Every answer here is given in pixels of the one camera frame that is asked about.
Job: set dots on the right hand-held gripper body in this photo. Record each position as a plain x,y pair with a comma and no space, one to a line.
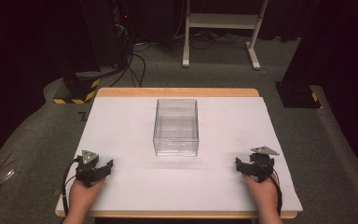
262,166

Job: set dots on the black equipment column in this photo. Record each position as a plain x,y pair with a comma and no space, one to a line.
105,31

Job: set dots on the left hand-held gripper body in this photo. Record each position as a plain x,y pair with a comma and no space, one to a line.
87,161

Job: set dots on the clear plastic box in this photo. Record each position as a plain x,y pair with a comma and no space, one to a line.
176,146

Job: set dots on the white metal stand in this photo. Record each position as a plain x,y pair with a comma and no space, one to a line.
223,21

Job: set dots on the wooden table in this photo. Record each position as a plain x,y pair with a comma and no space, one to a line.
177,92

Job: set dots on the black base with yellow stripes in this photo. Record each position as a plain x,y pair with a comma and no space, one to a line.
80,88

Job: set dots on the black stand base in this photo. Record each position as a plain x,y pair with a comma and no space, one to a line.
298,95

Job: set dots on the white table sheet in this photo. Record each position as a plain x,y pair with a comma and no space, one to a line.
130,130

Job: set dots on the person's left hand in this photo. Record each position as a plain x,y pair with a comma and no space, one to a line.
84,194

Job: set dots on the person's right hand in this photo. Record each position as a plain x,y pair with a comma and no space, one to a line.
261,193

